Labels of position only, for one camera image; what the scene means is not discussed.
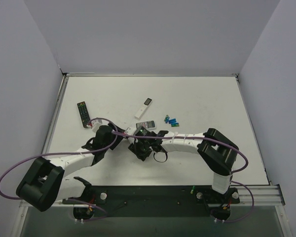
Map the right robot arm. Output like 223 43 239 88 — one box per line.
125 126 238 194

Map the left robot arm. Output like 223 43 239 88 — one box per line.
16 123 120 212

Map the white grey AC remote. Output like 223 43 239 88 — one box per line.
136 120 156 131

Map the black TV remote control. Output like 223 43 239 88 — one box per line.
77 101 92 128

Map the slim white remote control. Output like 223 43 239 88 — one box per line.
134 98 152 119

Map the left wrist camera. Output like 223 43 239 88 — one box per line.
90 119 103 133

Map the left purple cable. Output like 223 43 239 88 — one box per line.
0 117 119 222

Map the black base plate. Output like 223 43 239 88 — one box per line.
73 185 240 220

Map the aluminium frame rail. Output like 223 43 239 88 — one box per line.
232 185 286 206

